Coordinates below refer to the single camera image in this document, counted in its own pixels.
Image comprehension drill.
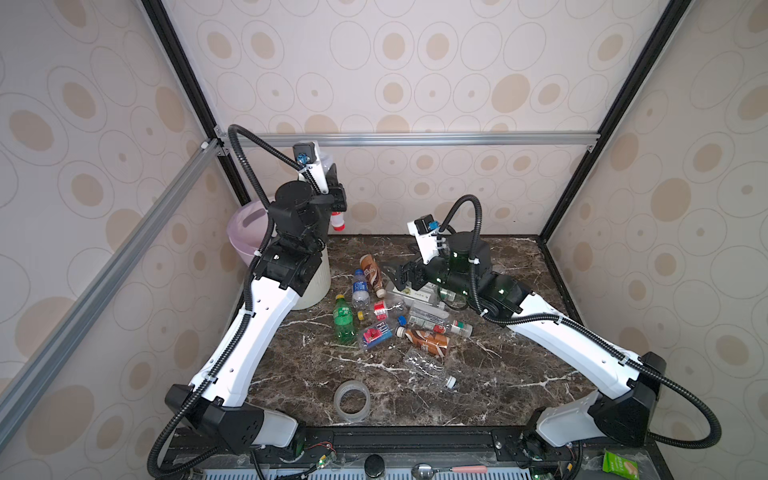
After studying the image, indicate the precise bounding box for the frosted bottle kiwi label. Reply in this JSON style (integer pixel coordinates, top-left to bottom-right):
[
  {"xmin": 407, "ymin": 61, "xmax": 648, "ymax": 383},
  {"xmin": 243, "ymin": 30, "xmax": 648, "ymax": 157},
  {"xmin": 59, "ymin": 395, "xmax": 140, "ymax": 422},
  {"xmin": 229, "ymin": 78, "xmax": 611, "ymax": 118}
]
[{"xmin": 390, "ymin": 287, "xmax": 440, "ymax": 307}]

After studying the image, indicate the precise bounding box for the clear bottle red cap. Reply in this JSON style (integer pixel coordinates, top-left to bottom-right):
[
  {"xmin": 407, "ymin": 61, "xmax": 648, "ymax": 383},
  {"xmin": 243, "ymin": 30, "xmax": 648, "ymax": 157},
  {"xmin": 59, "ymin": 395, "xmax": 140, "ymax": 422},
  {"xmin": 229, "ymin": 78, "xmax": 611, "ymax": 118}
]
[{"xmin": 320, "ymin": 151, "xmax": 347, "ymax": 233}]

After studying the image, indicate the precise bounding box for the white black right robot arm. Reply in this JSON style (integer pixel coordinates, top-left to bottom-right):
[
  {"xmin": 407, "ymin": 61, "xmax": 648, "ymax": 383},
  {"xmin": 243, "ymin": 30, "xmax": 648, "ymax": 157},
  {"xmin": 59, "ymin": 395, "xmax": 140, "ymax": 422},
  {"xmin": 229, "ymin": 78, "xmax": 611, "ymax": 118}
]
[{"xmin": 385, "ymin": 194, "xmax": 722, "ymax": 462}]

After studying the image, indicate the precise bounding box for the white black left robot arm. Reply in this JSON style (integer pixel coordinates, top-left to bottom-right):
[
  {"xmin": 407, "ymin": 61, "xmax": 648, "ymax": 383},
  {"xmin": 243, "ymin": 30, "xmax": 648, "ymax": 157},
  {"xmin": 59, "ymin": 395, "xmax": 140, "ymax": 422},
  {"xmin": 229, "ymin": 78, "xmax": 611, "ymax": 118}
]
[{"xmin": 147, "ymin": 124, "xmax": 348, "ymax": 479}]

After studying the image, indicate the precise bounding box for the pink bin liner bag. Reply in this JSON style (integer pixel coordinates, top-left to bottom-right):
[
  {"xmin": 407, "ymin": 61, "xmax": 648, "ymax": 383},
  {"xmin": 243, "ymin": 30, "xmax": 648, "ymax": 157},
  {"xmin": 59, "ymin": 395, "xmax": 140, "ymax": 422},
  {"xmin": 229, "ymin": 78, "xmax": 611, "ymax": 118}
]
[{"xmin": 226, "ymin": 200, "xmax": 268, "ymax": 266}]

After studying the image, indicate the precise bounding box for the white plastic waste bin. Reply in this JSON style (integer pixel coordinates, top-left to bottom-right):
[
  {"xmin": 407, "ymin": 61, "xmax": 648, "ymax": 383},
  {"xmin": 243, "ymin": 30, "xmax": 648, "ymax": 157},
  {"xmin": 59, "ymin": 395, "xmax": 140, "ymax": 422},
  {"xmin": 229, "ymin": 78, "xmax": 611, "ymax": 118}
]
[{"xmin": 293, "ymin": 250, "xmax": 331, "ymax": 311}]

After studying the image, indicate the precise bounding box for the clear bottle red label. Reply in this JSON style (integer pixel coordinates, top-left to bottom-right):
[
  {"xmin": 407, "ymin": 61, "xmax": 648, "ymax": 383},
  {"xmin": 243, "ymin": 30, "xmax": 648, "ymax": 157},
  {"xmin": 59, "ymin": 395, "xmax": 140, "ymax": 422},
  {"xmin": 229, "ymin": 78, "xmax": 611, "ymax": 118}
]
[{"xmin": 355, "ymin": 300, "xmax": 407, "ymax": 324}]

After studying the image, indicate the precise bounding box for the clear flat bottle middle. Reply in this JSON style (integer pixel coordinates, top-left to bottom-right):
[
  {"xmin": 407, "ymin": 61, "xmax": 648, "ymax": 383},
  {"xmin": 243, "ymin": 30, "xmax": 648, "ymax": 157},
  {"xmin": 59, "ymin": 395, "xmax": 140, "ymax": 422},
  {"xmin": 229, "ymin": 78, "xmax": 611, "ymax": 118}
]
[{"xmin": 410, "ymin": 302, "xmax": 450, "ymax": 322}]

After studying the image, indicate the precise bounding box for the blue label water bottle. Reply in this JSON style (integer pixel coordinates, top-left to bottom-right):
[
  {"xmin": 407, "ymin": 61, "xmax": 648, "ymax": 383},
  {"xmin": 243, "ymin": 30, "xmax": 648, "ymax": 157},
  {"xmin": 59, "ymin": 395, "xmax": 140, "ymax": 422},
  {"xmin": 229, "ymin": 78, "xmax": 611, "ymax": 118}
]
[{"xmin": 352, "ymin": 269, "xmax": 371, "ymax": 310}]

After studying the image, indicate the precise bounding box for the clear bottle green cap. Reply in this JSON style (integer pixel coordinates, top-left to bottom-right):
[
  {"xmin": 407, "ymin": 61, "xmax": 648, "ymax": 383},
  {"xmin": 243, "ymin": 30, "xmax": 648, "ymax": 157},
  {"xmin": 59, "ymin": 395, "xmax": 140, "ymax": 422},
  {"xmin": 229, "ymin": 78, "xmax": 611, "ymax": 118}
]
[{"xmin": 408, "ymin": 311, "xmax": 473, "ymax": 338}]

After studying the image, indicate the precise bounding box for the crushed bottle pink label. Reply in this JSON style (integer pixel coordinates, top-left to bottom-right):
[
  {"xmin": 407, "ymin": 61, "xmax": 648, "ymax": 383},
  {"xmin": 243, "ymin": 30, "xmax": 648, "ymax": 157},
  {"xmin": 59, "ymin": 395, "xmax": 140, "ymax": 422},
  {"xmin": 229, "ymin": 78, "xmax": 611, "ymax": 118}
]
[{"xmin": 357, "ymin": 321, "xmax": 394, "ymax": 350}]

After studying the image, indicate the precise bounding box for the green plastic soda bottle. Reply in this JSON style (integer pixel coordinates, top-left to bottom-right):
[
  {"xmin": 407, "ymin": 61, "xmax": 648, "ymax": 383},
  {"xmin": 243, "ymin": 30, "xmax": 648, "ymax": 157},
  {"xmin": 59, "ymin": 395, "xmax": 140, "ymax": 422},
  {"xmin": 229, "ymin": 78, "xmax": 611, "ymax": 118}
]
[{"xmin": 333, "ymin": 294, "xmax": 357, "ymax": 344}]

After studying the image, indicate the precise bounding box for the brown Nescafe bottle front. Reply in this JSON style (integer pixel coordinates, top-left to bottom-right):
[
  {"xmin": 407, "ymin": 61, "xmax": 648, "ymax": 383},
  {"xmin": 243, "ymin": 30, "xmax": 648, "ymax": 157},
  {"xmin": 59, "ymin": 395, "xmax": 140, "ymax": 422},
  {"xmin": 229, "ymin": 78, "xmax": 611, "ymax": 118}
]
[{"xmin": 396, "ymin": 327, "xmax": 450, "ymax": 358}]

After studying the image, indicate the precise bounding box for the crushed clear bottle white cap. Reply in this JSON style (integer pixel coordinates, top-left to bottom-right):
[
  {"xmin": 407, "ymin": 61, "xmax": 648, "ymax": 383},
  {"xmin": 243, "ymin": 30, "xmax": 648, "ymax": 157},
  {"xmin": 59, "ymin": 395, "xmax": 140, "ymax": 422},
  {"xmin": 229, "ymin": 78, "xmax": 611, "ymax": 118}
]
[{"xmin": 403, "ymin": 348, "xmax": 457, "ymax": 390}]

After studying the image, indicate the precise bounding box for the clear tape roll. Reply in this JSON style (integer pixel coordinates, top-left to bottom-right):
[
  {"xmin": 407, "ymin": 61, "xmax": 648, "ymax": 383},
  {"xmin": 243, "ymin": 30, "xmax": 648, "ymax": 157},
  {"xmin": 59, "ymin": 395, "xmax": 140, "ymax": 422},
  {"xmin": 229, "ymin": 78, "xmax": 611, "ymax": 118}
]
[{"xmin": 333, "ymin": 380, "xmax": 371, "ymax": 424}]

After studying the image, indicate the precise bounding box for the black round knob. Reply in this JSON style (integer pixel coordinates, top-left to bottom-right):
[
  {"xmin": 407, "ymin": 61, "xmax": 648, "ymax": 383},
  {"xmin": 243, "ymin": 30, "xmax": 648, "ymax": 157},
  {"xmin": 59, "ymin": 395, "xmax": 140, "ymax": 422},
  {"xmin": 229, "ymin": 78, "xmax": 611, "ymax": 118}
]
[{"xmin": 363, "ymin": 454, "xmax": 386, "ymax": 480}]

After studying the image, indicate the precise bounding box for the green snack packet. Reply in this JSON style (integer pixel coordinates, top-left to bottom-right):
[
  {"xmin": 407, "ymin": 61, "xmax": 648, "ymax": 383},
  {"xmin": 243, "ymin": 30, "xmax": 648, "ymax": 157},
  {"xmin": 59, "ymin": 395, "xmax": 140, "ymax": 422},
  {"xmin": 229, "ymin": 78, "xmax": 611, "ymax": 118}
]
[{"xmin": 602, "ymin": 451, "xmax": 640, "ymax": 480}]

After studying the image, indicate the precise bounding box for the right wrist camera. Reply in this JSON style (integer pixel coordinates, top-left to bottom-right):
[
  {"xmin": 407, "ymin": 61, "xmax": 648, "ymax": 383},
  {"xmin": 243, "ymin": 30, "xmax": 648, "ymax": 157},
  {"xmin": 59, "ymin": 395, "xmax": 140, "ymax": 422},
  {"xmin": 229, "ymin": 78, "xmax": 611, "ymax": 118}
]
[{"xmin": 407, "ymin": 214, "xmax": 442, "ymax": 265}]

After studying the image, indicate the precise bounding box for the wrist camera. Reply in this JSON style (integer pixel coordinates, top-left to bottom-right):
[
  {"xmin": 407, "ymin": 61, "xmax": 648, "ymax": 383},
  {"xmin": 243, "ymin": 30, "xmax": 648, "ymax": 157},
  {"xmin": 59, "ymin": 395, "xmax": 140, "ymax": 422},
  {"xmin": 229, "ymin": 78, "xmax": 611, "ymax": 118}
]
[
  {"xmin": 407, "ymin": 214, "xmax": 442, "ymax": 265},
  {"xmin": 293, "ymin": 141, "xmax": 330, "ymax": 194}
]

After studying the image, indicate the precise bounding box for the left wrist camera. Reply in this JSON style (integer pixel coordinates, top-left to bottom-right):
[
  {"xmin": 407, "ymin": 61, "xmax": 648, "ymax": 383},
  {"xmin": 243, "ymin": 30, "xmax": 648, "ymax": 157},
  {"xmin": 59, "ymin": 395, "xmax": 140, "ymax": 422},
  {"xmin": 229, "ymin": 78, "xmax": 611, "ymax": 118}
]
[{"xmin": 293, "ymin": 141, "xmax": 330, "ymax": 194}]

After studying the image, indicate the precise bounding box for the aluminium frame bar back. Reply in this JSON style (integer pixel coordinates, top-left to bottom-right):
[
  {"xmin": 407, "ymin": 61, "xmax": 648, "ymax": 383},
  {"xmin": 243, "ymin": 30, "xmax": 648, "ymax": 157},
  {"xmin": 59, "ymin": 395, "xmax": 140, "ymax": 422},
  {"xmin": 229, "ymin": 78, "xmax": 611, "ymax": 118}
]
[{"xmin": 215, "ymin": 130, "xmax": 601, "ymax": 150}]

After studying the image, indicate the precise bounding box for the aluminium frame bar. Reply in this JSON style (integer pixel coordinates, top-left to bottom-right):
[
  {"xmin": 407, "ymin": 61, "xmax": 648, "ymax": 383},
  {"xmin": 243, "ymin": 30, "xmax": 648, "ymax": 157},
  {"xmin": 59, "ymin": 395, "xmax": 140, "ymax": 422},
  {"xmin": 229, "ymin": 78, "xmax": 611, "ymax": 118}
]
[
  {"xmin": 215, "ymin": 130, "xmax": 601, "ymax": 150},
  {"xmin": 1, "ymin": 138, "xmax": 222, "ymax": 448}
]

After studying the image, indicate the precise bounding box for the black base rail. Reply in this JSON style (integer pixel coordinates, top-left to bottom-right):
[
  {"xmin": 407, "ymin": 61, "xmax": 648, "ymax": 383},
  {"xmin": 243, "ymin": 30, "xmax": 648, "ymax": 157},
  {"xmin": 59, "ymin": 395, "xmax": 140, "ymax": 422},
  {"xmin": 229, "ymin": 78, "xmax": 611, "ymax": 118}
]
[{"xmin": 183, "ymin": 426, "xmax": 672, "ymax": 479}]

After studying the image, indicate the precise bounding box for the metal spoon red handle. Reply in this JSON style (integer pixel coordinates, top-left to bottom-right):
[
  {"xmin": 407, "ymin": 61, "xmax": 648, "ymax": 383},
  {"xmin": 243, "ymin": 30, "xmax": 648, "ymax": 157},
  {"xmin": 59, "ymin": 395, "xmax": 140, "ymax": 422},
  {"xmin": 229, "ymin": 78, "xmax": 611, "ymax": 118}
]
[{"xmin": 411, "ymin": 463, "xmax": 488, "ymax": 480}]

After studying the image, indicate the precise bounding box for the black frame post left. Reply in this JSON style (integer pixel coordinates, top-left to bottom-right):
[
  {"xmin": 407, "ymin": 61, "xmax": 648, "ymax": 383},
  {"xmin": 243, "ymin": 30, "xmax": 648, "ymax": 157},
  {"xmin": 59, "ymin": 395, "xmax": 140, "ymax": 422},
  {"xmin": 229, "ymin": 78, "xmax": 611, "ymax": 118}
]
[{"xmin": 138, "ymin": 0, "xmax": 251, "ymax": 205}]

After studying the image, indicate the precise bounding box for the black frame post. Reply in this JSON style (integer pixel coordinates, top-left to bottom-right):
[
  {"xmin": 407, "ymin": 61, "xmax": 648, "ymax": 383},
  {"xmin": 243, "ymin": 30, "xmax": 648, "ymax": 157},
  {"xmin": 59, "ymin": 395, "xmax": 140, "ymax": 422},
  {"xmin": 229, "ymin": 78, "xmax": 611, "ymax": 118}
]
[
  {"xmin": 538, "ymin": 0, "xmax": 692, "ymax": 246},
  {"xmin": 138, "ymin": 0, "xmax": 251, "ymax": 205}
]

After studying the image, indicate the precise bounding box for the aluminium frame bar left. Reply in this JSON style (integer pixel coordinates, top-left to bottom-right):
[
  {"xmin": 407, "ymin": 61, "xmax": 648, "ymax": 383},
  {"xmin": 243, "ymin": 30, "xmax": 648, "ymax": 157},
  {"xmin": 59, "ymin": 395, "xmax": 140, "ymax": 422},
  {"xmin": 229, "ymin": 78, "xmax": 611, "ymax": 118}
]
[{"xmin": 1, "ymin": 138, "xmax": 222, "ymax": 448}]

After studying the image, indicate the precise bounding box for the black frame post right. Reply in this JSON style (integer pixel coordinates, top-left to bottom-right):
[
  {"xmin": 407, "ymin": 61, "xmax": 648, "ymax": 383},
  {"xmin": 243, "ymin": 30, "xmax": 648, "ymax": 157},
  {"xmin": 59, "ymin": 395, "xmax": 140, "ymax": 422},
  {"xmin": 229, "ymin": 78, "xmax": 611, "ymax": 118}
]
[{"xmin": 538, "ymin": 0, "xmax": 692, "ymax": 246}]

